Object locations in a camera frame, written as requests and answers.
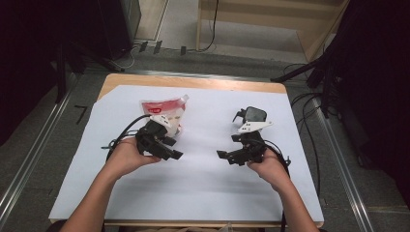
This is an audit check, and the metal floor rail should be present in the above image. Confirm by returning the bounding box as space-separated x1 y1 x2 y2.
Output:
129 69 272 81
0 73 80 226
313 96 375 232

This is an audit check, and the person's left hand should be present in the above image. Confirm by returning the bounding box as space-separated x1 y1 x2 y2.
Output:
107 136 162 180

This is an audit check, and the person's right hand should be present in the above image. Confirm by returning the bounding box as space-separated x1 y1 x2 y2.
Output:
246 148 293 193

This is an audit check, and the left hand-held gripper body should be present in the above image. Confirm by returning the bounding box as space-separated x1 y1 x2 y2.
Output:
134 114 172 159

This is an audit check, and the white floor cable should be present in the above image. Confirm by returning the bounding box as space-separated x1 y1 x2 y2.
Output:
112 44 143 71

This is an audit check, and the red and white plastic pouch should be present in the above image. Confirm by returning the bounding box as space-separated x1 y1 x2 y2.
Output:
138 94 190 138

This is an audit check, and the light wooden frame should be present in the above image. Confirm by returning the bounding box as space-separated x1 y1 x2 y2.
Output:
195 0 351 62

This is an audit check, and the black metal stand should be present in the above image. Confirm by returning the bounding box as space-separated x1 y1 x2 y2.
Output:
270 54 342 117

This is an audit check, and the black hanging cable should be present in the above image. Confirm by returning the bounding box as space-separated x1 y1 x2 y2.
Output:
196 0 220 52

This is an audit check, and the clear jar with black lid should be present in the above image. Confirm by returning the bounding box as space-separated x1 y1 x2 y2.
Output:
232 105 269 125

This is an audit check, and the black cabinet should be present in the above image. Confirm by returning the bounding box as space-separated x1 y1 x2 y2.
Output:
96 0 143 61

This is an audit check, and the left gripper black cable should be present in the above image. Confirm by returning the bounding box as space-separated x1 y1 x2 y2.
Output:
101 114 153 162

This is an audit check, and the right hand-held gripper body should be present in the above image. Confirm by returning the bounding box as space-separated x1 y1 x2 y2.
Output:
237 120 275 164

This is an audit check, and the black floor cable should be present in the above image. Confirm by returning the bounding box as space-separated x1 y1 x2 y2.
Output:
283 62 323 197

